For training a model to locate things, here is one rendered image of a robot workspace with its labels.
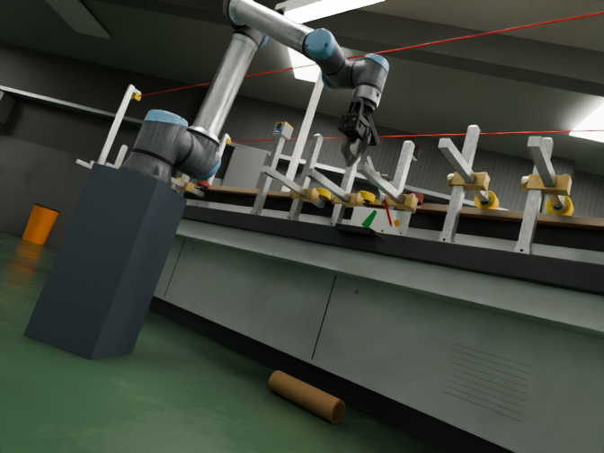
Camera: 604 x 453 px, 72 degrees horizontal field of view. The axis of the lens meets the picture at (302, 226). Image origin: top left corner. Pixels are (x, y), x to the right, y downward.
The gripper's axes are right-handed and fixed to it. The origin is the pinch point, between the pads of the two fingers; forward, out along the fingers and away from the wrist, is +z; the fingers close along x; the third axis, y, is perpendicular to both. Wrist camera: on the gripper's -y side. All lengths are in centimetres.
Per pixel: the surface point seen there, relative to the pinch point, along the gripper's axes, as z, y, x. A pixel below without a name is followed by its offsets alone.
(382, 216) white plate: 5.4, -37.2, -5.9
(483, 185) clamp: -9.7, -37.2, 29.7
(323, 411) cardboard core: 80, -25, -1
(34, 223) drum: 55, -122, -642
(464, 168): -10.9, -25.9, 26.4
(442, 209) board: -5, -55, 10
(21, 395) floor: 83, 62, -19
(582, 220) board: -6, -55, 58
